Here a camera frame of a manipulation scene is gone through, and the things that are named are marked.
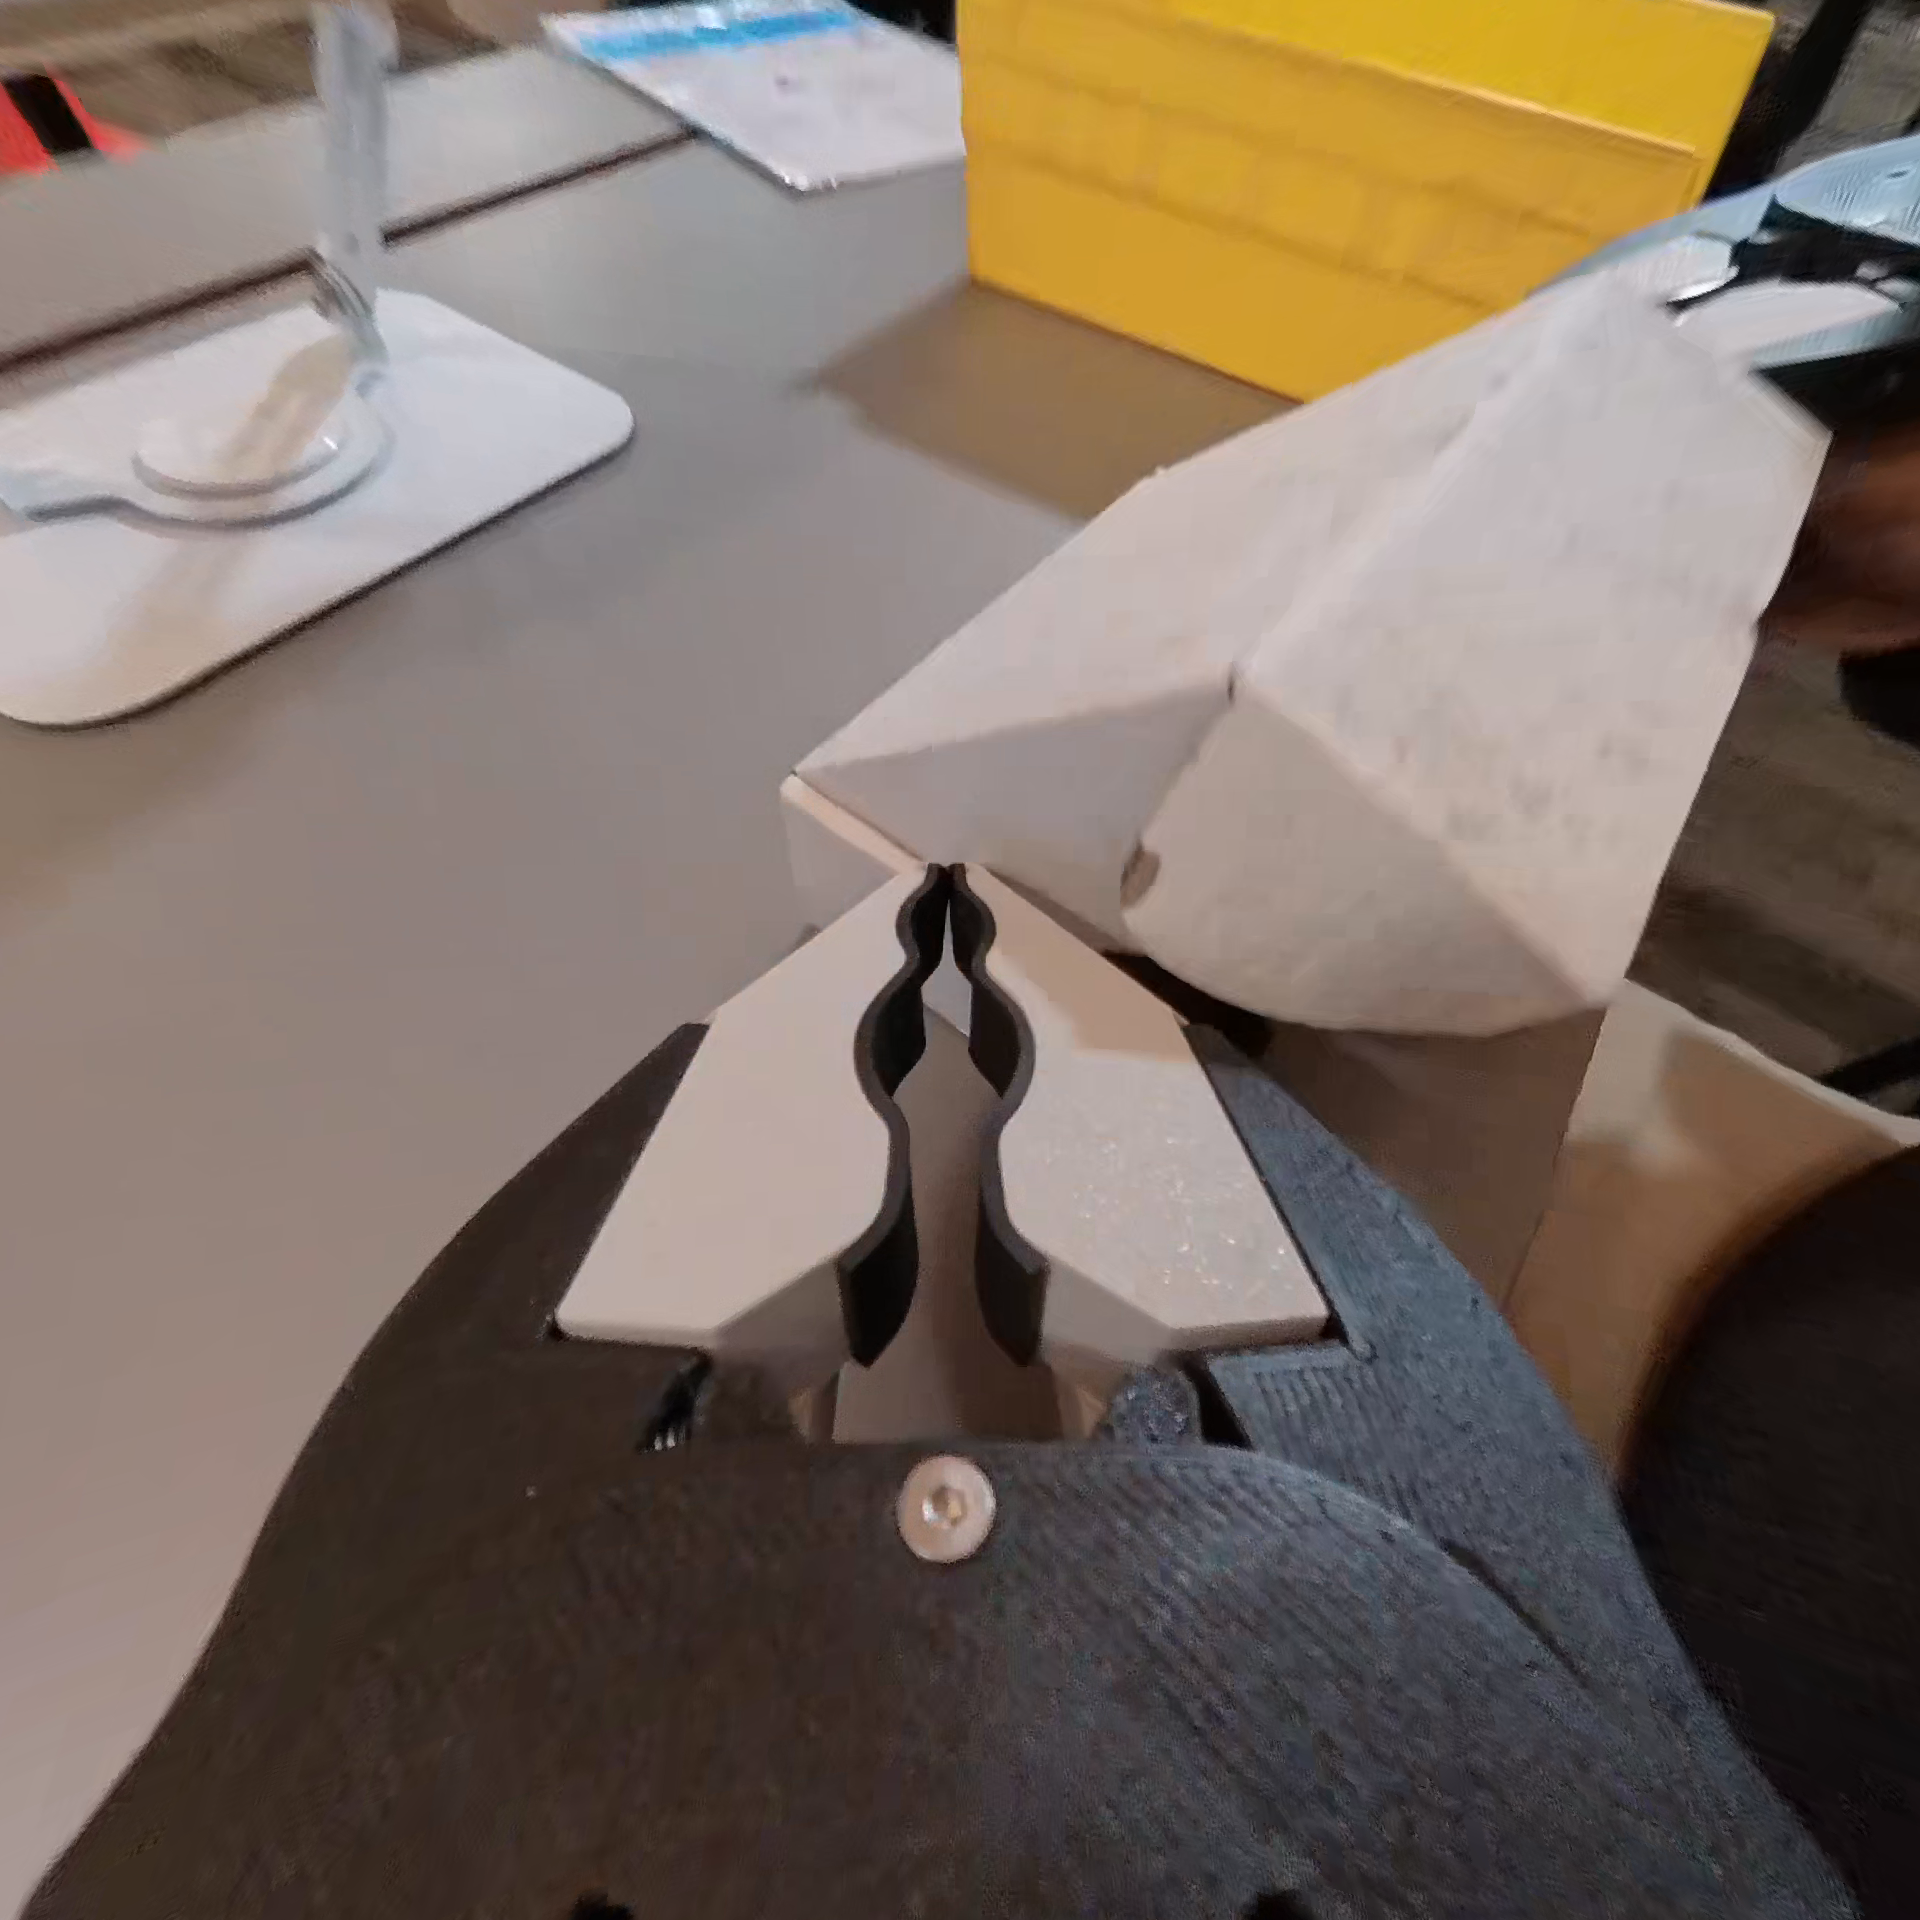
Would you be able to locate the red floor object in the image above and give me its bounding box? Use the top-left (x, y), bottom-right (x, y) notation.
top-left (0, 70), bottom-right (149, 177)

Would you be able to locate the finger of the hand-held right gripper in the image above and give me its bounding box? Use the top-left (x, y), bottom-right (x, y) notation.
top-left (1558, 151), bottom-right (1920, 308)
top-left (1665, 277), bottom-right (1920, 376)

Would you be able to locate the white document stand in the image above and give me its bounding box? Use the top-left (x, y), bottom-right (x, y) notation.
top-left (0, 0), bottom-right (636, 732)

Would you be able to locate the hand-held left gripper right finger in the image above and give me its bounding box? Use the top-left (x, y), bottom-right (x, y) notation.
top-left (949, 863), bottom-right (1337, 1432)

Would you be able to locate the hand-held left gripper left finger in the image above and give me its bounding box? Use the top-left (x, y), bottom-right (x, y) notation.
top-left (555, 863), bottom-right (953, 1442)

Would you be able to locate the white cardboard box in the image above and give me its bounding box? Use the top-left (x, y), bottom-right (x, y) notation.
top-left (779, 277), bottom-right (1835, 1039)

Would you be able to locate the grey desk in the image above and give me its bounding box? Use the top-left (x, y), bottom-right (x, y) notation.
top-left (0, 46), bottom-right (1614, 1920)

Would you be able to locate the person's right hand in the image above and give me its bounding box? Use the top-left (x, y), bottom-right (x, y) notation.
top-left (1769, 426), bottom-right (1920, 662)

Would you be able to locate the laminated instruction sheet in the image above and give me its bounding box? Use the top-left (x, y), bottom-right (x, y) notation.
top-left (540, 0), bottom-right (970, 194)

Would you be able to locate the yellow storage bin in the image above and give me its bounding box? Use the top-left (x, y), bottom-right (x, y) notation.
top-left (957, 0), bottom-right (1779, 401)

